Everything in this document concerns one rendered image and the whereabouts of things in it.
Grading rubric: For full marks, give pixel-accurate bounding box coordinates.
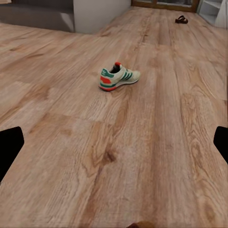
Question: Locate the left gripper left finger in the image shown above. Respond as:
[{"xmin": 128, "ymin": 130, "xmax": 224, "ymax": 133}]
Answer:
[{"xmin": 0, "ymin": 126, "xmax": 24, "ymax": 183}]

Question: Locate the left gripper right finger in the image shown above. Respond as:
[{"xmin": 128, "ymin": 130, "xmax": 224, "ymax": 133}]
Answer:
[{"xmin": 213, "ymin": 126, "xmax": 228, "ymax": 163}]

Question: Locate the gym shoe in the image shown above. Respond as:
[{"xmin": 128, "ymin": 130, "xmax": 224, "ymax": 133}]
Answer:
[{"xmin": 99, "ymin": 63, "xmax": 141, "ymax": 91}]

